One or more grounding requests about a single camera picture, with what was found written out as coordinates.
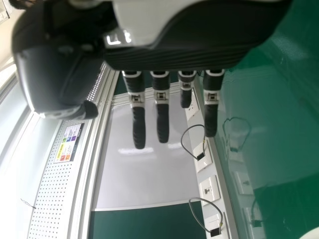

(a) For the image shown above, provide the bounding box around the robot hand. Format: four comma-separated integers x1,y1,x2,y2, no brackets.
12,0,293,150

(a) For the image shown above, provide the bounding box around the colourful warning label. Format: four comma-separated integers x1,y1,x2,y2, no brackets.
59,122,85,163

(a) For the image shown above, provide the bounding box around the white socket strip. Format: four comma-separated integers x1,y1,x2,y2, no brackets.
184,73,241,239

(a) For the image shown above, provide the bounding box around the grey looped cable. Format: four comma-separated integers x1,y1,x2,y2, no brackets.
181,123,208,160
188,197,224,238

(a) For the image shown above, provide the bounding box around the white perforated cable duct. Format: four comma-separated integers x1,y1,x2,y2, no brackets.
29,62,112,239

